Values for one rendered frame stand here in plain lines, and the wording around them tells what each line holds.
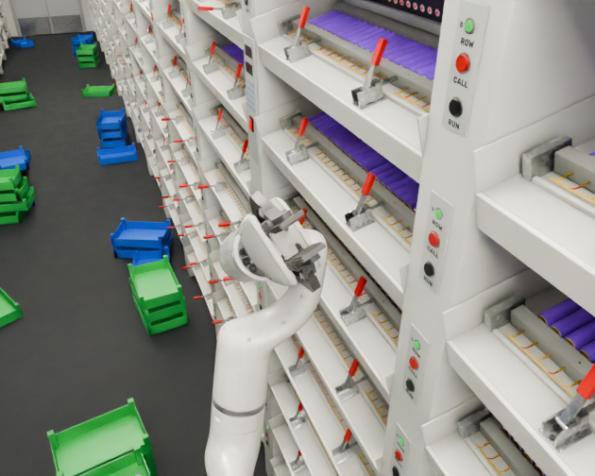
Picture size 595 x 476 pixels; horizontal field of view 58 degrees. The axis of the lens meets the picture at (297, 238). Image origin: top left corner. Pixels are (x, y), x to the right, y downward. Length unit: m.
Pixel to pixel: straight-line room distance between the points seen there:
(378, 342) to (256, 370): 0.22
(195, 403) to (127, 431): 0.36
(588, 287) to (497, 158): 0.15
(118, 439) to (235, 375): 1.33
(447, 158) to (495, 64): 0.12
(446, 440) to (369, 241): 0.31
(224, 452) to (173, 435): 1.38
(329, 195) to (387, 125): 0.27
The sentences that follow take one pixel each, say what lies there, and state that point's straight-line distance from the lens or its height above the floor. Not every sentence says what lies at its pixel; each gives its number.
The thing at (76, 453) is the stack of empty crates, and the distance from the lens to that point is 2.16.
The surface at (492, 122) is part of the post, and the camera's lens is 0.55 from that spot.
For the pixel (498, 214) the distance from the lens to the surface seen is 0.55.
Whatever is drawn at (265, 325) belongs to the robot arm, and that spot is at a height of 1.25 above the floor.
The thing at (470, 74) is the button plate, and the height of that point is 1.67.
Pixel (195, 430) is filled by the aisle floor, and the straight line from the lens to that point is 2.32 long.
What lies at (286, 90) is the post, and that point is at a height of 1.45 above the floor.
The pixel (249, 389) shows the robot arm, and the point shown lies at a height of 1.16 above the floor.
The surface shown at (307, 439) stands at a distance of 1.56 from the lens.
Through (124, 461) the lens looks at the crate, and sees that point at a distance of 1.85.
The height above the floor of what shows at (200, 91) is 1.25.
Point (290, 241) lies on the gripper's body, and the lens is 0.62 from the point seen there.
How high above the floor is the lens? 1.81
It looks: 33 degrees down
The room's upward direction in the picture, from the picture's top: straight up
